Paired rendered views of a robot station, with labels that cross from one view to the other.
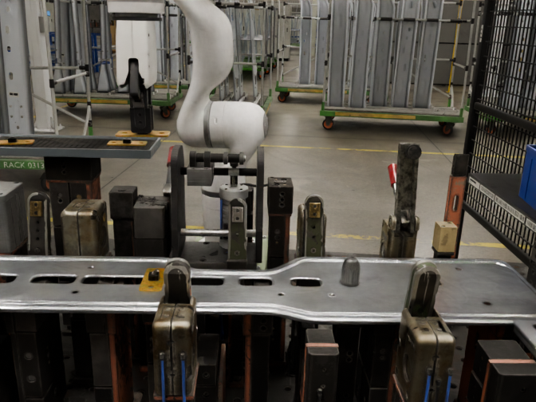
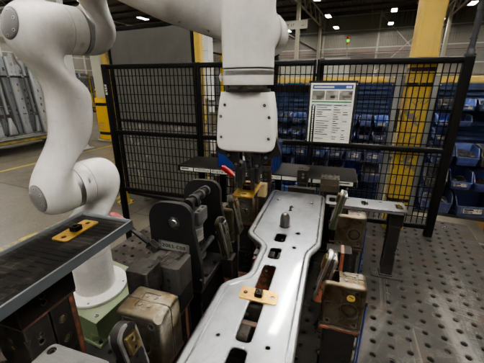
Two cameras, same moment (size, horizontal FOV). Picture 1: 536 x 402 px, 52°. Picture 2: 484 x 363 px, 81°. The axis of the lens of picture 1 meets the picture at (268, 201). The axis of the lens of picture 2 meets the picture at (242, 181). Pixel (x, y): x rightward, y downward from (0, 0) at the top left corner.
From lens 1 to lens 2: 0.99 m
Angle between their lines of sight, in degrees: 66
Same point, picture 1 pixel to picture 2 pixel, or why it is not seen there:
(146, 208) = (184, 263)
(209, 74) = (84, 140)
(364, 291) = (295, 224)
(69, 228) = (167, 328)
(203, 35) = (80, 104)
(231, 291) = (286, 263)
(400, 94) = not seen: outside the picture
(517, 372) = not seen: hidden behind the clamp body
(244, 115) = (108, 168)
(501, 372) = not seen: hidden behind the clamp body
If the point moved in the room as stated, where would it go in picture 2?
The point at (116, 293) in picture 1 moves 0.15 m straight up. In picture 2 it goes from (277, 319) to (281, 253)
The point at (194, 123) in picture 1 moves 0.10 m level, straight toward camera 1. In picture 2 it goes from (72, 189) to (106, 192)
